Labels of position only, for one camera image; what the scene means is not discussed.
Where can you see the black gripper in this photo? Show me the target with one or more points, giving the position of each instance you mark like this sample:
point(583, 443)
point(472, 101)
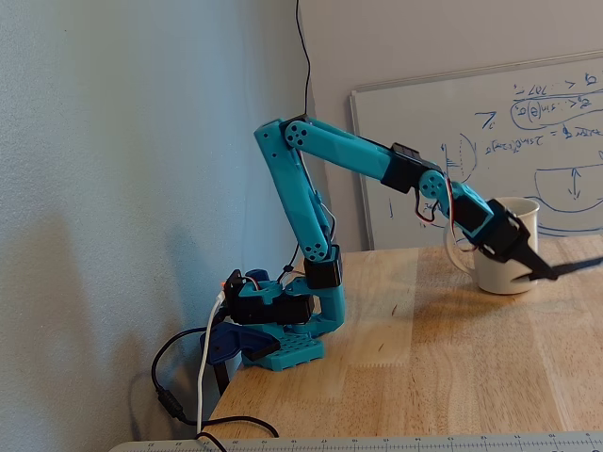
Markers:
point(510, 236)

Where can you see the dark blue pen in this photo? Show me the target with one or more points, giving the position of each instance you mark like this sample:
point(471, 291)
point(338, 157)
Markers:
point(579, 266)

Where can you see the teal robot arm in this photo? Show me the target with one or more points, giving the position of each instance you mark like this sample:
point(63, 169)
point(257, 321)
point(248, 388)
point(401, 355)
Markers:
point(292, 188)

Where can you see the cream ceramic mug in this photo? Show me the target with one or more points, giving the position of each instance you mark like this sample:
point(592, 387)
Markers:
point(494, 280)

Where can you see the whiteboard with blue writing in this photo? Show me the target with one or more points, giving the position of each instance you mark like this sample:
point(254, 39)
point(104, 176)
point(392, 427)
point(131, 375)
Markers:
point(405, 117)

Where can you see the blue table clamp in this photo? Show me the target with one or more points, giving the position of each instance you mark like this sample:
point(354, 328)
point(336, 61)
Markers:
point(226, 343)

